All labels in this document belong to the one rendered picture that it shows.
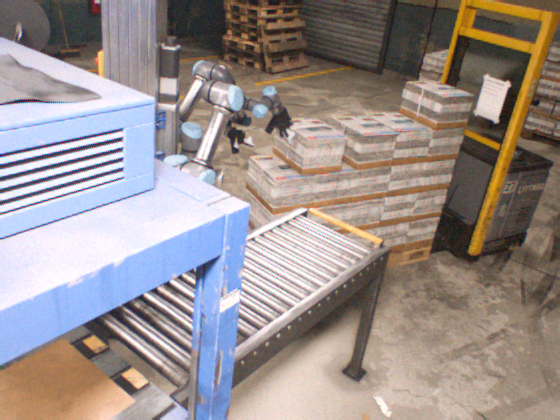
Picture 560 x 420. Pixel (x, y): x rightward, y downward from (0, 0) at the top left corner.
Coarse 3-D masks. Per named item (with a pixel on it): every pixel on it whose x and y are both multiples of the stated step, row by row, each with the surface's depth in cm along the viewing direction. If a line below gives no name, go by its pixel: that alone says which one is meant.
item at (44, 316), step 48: (144, 192) 112; (192, 192) 113; (0, 240) 90; (48, 240) 91; (96, 240) 93; (144, 240) 94; (192, 240) 101; (0, 288) 78; (48, 288) 79; (96, 288) 86; (144, 288) 96; (0, 336) 75; (48, 336) 82
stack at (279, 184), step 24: (264, 168) 317; (288, 168) 321; (384, 168) 341; (408, 168) 352; (264, 192) 318; (288, 192) 311; (312, 192) 320; (336, 192) 330; (360, 192) 341; (264, 216) 323; (312, 216) 330; (336, 216) 339; (360, 216) 350; (384, 216) 362; (408, 216) 374; (360, 240) 361; (384, 240) 374
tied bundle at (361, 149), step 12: (336, 120) 342; (348, 132) 332; (348, 144) 333; (360, 144) 323; (372, 144) 327; (384, 144) 332; (348, 156) 334; (360, 156) 326; (372, 156) 331; (384, 156) 337
